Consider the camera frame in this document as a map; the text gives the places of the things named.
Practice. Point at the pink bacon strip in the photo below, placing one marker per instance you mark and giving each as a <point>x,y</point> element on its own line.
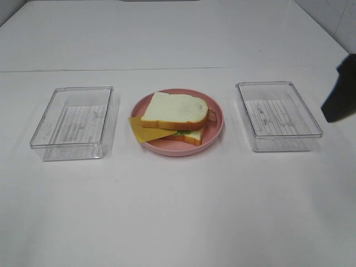
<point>211,116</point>

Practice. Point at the left clear plastic tray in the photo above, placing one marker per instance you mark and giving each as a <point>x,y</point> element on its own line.
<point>77,124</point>

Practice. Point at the yellow cheese slice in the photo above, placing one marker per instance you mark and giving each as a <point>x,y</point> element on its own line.
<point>144,134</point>

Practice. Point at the right clear plastic tray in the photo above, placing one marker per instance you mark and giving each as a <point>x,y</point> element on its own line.
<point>276,118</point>

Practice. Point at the pink round plate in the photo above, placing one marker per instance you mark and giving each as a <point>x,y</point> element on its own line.
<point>165,147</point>

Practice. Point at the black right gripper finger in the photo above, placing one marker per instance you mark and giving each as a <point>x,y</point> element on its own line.
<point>341,101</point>

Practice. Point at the bread slice from tray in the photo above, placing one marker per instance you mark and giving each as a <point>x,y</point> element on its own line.
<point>195,138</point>

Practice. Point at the green lettuce leaf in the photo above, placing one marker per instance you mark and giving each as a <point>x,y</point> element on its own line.
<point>183,132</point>

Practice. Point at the clear plastic tray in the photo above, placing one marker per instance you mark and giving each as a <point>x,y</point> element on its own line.
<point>77,124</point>
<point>276,118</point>

